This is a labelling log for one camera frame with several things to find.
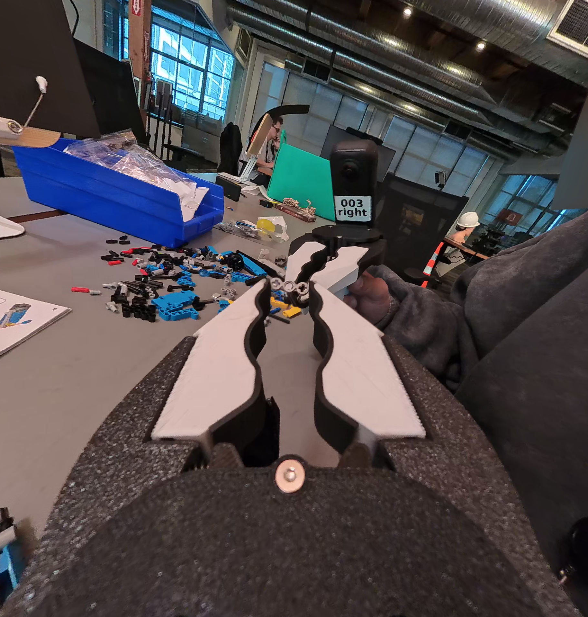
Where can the black jacket on chair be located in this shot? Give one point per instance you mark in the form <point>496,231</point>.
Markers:
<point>231,149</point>

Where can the instruction booklet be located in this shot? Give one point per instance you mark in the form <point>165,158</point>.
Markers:
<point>14,313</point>

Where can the large black panel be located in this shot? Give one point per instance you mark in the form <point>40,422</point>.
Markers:
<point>28,48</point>

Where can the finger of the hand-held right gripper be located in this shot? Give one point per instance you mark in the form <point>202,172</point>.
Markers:
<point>347,267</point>
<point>298,262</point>

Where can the green sheet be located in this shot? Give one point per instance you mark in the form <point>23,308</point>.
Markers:
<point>298,173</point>

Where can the person's right hand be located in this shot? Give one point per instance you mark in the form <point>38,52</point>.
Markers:
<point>371,299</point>

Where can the clear plastic bag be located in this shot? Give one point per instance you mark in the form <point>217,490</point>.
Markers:
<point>144,168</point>

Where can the pile of toy brick parts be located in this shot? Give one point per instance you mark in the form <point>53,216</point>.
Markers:
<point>173,303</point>

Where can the grey triple connector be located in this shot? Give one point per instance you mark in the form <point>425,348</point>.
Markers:
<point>290,286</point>

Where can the blue storage bin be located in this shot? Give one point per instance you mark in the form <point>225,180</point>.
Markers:
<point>105,193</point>

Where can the yellow round object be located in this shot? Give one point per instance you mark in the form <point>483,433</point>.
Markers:
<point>266,226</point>

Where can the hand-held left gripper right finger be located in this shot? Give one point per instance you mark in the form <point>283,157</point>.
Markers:
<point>371,385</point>

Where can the blue grey brick assembly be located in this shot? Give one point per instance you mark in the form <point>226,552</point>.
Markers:
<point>4,564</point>

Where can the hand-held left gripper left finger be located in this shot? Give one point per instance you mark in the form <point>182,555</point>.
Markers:
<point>212,385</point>

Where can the small black box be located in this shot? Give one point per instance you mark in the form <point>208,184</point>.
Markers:
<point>228,188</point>

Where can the clear bag with parts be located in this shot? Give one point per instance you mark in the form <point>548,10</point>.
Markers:
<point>241,229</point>

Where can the tilted wooden board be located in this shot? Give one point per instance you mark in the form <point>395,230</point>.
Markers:
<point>259,135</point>

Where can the person's torso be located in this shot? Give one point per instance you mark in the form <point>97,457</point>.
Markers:
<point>540,434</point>

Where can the grey desk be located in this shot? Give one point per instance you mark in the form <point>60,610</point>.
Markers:
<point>81,385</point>

